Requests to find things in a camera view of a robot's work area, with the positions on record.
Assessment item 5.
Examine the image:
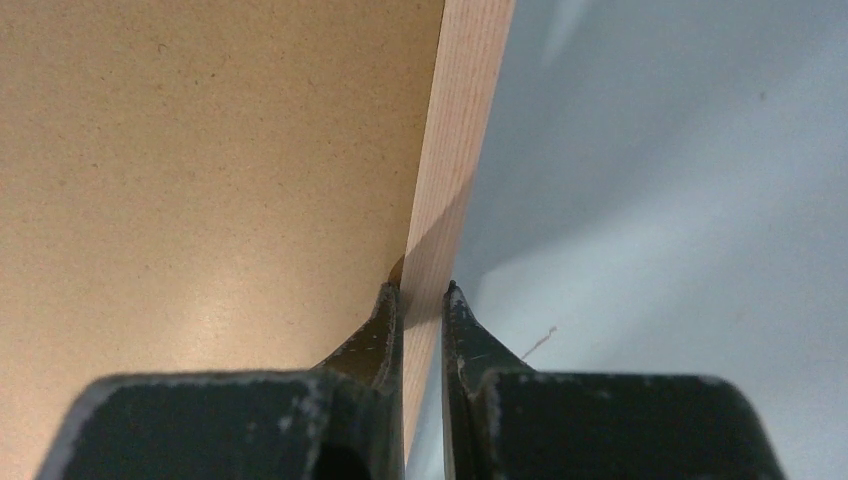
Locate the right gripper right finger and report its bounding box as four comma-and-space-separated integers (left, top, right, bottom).
441, 284, 784, 479

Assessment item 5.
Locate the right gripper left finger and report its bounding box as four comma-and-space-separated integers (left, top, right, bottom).
37, 283, 404, 479

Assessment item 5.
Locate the brown backing board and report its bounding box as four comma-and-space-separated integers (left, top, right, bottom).
1, 1, 443, 479

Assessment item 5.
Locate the wooden picture frame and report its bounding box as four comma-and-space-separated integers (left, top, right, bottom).
400, 1, 515, 455

